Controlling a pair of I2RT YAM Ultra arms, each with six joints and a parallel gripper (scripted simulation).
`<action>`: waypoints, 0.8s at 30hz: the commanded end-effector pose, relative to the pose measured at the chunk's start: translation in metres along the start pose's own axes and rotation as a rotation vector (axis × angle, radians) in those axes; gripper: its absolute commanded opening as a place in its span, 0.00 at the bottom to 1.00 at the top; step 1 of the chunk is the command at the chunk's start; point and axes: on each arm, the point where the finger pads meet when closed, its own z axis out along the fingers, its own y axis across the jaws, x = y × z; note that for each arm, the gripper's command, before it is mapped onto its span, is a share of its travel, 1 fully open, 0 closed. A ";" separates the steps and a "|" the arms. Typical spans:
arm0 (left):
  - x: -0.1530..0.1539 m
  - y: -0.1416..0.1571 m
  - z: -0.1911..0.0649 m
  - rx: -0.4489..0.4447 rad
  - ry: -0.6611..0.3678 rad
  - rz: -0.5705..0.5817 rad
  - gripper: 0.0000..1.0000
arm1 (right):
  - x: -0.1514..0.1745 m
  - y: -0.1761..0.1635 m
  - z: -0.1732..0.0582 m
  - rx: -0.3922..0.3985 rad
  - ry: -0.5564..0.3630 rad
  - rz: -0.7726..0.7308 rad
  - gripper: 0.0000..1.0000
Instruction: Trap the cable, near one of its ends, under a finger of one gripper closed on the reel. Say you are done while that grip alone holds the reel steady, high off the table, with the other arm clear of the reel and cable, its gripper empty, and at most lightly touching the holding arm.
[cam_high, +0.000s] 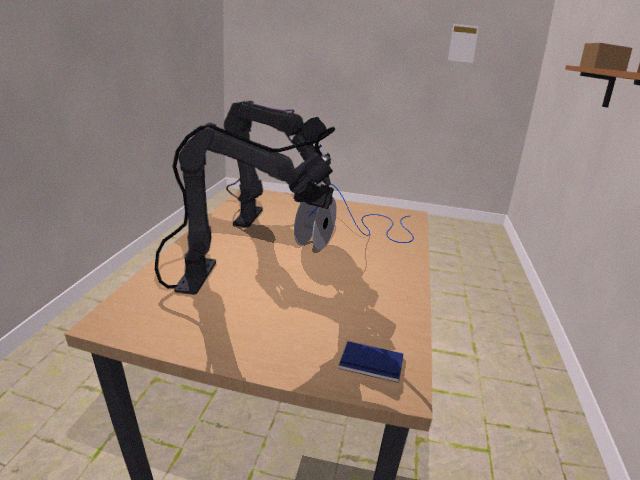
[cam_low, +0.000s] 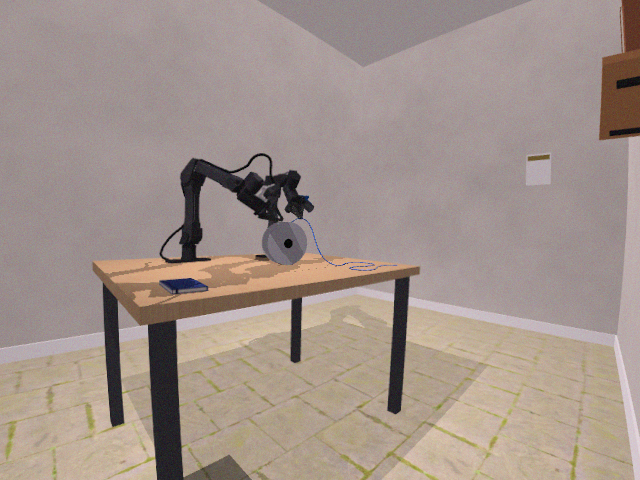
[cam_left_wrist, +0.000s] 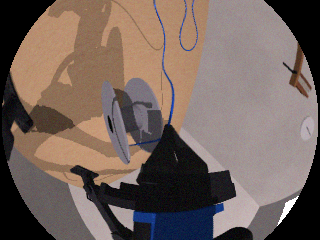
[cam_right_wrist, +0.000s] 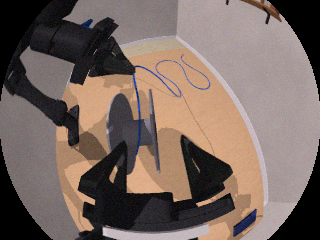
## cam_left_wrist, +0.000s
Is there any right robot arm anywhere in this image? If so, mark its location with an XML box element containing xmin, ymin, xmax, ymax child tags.
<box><xmin>70</xmin><ymin>165</ymin><xmax>133</xmax><ymax>240</ymax></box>

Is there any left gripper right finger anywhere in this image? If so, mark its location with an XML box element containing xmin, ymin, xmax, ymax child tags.
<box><xmin>169</xmin><ymin>125</ymin><xmax>208</xmax><ymax>174</ymax></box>

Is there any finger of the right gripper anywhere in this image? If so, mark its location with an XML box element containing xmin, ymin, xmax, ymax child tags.
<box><xmin>136</xmin><ymin>163</ymin><xmax>144</xmax><ymax>185</ymax></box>

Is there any grey disc with black centre hole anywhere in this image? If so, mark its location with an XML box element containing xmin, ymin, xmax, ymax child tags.
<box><xmin>101</xmin><ymin>78</ymin><xmax>163</xmax><ymax>165</ymax></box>

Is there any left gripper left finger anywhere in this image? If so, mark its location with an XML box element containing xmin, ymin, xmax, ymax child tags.
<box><xmin>142</xmin><ymin>124</ymin><xmax>175</xmax><ymax>173</ymax></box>

